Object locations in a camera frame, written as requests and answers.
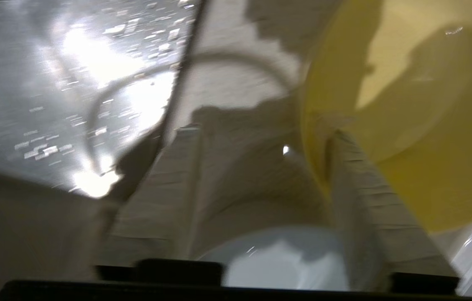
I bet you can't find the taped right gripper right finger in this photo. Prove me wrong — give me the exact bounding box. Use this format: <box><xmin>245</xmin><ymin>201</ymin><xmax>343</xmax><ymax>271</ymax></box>
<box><xmin>329</xmin><ymin>130</ymin><xmax>460</xmax><ymax>294</ymax></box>

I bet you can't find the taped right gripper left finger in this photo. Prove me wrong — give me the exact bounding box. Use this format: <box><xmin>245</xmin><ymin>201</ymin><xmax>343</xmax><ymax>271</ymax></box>
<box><xmin>96</xmin><ymin>125</ymin><xmax>225</xmax><ymax>287</ymax></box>

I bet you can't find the pale blue plastic bowl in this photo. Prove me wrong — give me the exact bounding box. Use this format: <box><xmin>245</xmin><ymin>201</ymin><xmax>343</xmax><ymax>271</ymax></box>
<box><xmin>200</xmin><ymin>226</ymin><xmax>351</xmax><ymax>291</ymax></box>

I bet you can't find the yellow plastic bowl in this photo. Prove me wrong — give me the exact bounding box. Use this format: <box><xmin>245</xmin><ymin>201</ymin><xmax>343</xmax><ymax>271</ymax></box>
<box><xmin>301</xmin><ymin>0</ymin><xmax>472</xmax><ymax>235</ymax></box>

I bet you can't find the stainless steel sink basin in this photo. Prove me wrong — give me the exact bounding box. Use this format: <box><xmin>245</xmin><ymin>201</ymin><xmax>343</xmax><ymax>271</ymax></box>
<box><xmin>0</xmin><ymin>0</ymin><xmax>206</xmax><ymax>198</ymax></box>

